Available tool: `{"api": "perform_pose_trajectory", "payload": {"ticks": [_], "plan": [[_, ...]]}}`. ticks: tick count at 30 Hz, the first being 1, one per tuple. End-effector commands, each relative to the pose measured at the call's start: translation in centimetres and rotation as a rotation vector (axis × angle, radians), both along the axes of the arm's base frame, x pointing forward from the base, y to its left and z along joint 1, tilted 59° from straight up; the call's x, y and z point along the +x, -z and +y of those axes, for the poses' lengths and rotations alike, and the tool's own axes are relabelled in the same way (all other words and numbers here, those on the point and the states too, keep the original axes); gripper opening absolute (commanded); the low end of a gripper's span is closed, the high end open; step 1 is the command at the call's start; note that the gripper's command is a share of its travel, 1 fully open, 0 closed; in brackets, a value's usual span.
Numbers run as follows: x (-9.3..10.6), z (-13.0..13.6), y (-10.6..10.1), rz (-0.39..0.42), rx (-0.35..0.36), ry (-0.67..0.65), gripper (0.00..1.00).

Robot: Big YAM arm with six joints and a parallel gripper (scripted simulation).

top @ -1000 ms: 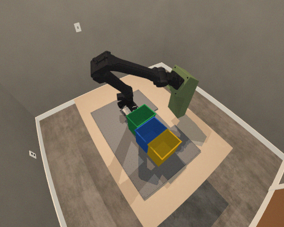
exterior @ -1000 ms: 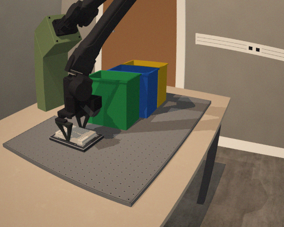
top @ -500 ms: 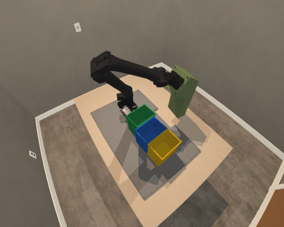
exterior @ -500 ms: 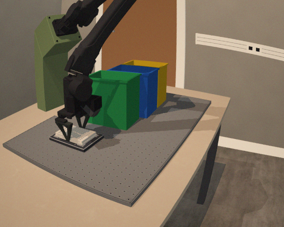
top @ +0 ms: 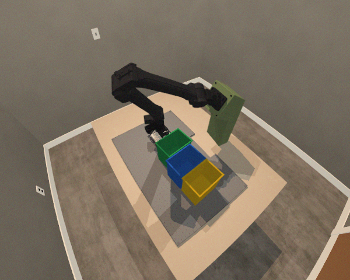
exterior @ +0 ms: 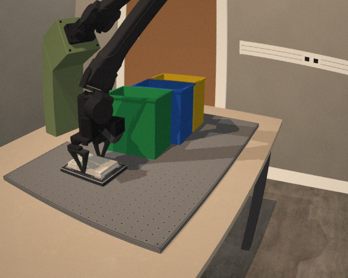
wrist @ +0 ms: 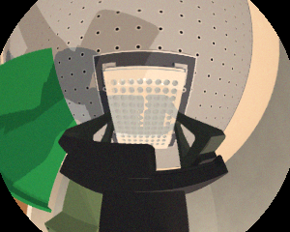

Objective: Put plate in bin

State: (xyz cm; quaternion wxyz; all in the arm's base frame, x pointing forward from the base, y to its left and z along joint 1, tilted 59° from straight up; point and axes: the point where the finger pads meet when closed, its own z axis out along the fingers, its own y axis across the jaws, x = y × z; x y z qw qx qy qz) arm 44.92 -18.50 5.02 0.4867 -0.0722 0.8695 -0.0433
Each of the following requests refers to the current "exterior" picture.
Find green bin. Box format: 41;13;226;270
107;86;173;160

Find blue open-top bin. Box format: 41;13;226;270
132;79;195;145

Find white well plate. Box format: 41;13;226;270
68;154;119;178

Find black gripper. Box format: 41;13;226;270
67;115;110;173

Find yellow open-top bin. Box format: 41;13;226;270
149;74;206;132

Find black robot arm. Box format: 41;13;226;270
64;0;167;144

